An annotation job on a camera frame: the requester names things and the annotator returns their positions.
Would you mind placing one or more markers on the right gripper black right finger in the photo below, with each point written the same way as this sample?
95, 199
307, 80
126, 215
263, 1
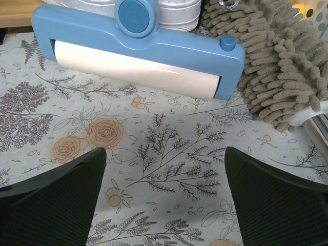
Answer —
275, 207

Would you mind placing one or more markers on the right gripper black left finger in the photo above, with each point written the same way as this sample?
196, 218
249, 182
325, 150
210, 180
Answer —
55, 207

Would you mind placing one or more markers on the floral table mat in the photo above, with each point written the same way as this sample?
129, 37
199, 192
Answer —
165, 182

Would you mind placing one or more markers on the grey chenille duster mop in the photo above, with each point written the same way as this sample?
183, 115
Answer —
285, 61

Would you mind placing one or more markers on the blue lint roller mop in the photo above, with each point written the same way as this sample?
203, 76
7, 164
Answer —
132, 47

